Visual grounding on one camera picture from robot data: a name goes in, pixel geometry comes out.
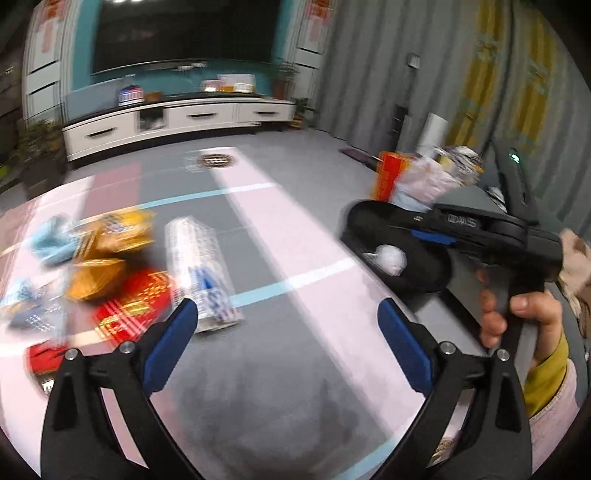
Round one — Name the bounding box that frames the red gift box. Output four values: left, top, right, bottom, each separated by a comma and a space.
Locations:
94, 269, 173, 346

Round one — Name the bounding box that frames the white tissue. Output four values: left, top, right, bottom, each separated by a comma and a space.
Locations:
363, 244, 408, 277

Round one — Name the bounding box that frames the golden snack bag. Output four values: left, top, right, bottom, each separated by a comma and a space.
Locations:
66, 209, 154, 302

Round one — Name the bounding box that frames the clear silver plastic wrapper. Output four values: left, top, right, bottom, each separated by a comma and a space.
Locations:
1, 279, 69, 343

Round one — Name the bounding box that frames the light blue face mask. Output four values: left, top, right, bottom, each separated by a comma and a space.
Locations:
31, 215, 78, 267

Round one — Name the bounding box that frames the person's right hand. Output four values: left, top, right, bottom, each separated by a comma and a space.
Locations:
476, 269, 563, 369

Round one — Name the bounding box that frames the grey sofa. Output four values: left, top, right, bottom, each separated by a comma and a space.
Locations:
436, 186, 589, 407

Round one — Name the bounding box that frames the pastel striped table cloth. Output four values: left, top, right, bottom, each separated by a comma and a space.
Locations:
0, 146, 463, 480

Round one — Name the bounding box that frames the white plastic bag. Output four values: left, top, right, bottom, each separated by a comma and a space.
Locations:
392, 146, 484, 212

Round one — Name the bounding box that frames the red gift bag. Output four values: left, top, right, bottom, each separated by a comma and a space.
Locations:
372, 151, 414, 202

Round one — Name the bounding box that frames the yellow patterned curtain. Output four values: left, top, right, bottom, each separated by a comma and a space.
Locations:
446, 1, 558, 155

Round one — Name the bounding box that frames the white tv cabinet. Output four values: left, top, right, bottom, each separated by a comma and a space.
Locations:
62, 95, 296, 162

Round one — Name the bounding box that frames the potted plant by doorway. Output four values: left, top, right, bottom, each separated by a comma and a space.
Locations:
10, 120, 68, 198

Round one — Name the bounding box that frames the grey curtain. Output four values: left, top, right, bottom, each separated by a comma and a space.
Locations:
316, 1, 590, 234

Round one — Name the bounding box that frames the potted plant by cabinet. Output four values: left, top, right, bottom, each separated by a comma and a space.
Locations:
290, 98, 317, 130

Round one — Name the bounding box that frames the large black television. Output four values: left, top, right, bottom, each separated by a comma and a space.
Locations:
93, 0, 280, 73

